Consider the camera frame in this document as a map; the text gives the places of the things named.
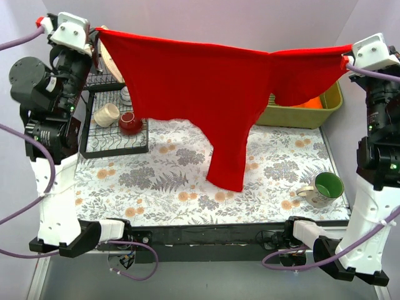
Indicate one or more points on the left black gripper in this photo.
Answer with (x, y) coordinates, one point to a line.
(94, 44)

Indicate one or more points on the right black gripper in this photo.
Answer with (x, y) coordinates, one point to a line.
(357, 76)

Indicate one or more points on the red t shirt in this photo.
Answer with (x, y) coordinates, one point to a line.
(220, 89)

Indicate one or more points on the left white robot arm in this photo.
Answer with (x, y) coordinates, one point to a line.
(47, 94)

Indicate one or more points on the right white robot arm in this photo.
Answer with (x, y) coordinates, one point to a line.
(359, 253)

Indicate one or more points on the cream woven plate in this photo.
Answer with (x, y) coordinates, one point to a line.
(110, 64)

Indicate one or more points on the cream ceramic cup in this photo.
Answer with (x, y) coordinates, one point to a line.
(106, 115)

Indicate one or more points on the blue white ceramic bowl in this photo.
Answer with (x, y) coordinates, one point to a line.
(125, 98)

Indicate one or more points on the orange t shirt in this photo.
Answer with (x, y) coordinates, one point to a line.
(314, 103)

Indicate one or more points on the red bowl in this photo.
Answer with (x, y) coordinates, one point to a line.
(129, 124)

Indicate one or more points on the green plastic bin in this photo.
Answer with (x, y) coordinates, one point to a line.
(299, 117)

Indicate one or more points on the green inside mug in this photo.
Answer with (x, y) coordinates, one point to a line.
(323, 190)

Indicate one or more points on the floral table mat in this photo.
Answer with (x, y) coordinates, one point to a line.
(168, 186)

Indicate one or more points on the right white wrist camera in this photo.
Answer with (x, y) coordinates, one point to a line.
(370, 53)

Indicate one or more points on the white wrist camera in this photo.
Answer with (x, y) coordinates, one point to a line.
(66, 29)
(370, 53)

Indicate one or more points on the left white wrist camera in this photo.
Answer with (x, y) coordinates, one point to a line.
(66, 29)

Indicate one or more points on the black wire dish rack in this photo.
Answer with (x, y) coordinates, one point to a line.
(100, 142)

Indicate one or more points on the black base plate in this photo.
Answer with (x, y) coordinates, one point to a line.
(229, 252)

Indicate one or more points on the aluminium rail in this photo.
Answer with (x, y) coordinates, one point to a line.
(92, 234)

